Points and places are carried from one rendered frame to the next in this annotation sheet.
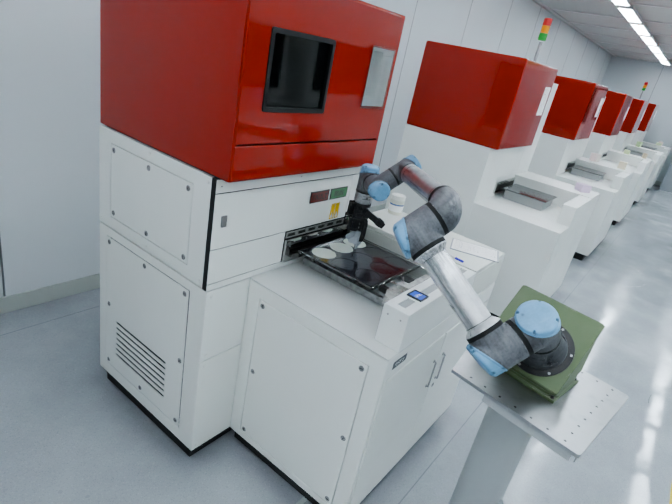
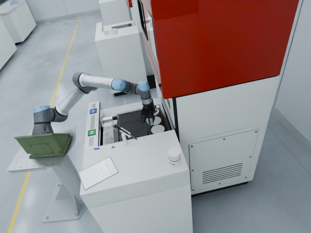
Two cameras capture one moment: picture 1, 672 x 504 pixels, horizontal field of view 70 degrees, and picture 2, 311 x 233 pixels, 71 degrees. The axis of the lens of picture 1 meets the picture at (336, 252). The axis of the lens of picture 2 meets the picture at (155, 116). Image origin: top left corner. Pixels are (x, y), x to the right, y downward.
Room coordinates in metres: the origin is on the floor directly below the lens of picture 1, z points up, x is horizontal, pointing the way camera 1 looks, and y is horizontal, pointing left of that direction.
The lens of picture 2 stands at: (2.89, -0.79, 2.00)
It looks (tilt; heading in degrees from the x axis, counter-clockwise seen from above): 40 degrees down; 143
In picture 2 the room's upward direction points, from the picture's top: 10 degrees counter-clockwise
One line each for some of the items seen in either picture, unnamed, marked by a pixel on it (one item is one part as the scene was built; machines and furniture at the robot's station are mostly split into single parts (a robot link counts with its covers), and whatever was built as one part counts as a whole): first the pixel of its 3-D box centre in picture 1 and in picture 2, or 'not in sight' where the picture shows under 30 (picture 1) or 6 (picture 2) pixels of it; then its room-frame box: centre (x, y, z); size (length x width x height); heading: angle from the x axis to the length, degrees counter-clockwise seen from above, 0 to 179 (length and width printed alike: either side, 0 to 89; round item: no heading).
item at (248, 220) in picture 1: (293, 218); (163, 90); (1.76, 0.19, 1.02); 0.82 x 0.03 x 0.40; 147
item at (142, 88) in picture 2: (368, 179); (143, 89); (1.87, -0.07, 1.21); 0.09 x 0.08 x 0.11; 21
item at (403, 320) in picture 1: (430, 302); (95, 128); (1.55, -0.37, 0.89); 0.55 x 0.09 x 0.14; 147
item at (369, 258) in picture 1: (360, 258); (141, 123); (1.80, -0.10, 0.90); 0.34 x 0.34 x 0.01; 57
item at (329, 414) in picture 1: (366, 360); (140, 172); (1.81, -0.23, 0.41); 0.97 x 0.64 x 0.82; 147
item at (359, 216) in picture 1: (357, 215); (149, 107); (1.87, -0.06, 1.05); 0.09 x 0.08 x 0.12; 111
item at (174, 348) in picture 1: (221, 312); (202, 135); (1.95, 0.47, 0.41); 0.82 x 0.71 x 0.82; 147
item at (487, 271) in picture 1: (424, 249); (134, 166); (2.07, -0.40, 0.89); 0.62 x 0.35 x 0.14; 57
